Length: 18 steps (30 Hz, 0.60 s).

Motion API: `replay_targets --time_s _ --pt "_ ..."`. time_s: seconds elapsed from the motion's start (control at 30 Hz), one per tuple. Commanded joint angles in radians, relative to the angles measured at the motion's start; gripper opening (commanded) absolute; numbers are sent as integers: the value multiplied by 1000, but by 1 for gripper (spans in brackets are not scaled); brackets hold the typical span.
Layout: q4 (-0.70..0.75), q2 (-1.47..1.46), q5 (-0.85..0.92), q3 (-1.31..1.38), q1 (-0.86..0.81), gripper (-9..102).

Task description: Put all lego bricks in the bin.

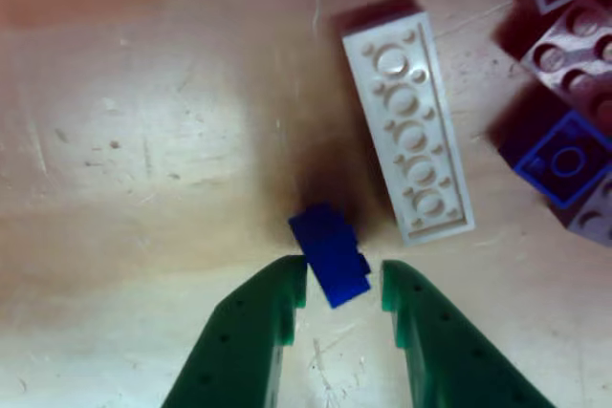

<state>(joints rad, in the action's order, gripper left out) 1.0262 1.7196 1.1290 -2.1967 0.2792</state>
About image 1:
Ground small blue lego brick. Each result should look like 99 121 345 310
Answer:
287 202 373 310

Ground light grey lego plate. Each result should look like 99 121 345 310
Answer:
557 173 612 243

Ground blue square lego brick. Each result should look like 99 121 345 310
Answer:
496 109 612 211

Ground white long lego plate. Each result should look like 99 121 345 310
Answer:
340 9 477 247

